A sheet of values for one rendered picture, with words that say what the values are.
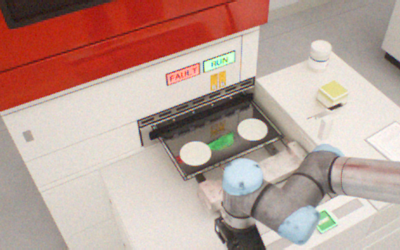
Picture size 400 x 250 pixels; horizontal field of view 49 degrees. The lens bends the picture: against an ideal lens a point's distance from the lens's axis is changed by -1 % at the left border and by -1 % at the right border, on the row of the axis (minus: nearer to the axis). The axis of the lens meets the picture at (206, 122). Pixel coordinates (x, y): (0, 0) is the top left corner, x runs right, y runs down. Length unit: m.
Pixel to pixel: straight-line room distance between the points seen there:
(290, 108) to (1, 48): 0.89
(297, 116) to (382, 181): 0.69
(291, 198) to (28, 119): 0.78
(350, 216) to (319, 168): 0.40
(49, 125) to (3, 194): 1.39
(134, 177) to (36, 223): 1.10
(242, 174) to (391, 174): 0.26
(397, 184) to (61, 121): 0.92
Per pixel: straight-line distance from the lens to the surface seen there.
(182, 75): 1.39
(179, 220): 1.37
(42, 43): 1.11
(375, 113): 1.54
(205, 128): 1.49
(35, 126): 1.32
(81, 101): 1.31
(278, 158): 1.44
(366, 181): 0.82
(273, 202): 0.82
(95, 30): 1.13
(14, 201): 2.62
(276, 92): 1.53
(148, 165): 1.50
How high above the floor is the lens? 1.99
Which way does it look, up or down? 46 degrees down
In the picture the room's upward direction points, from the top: 1 degrees counter-clockwise
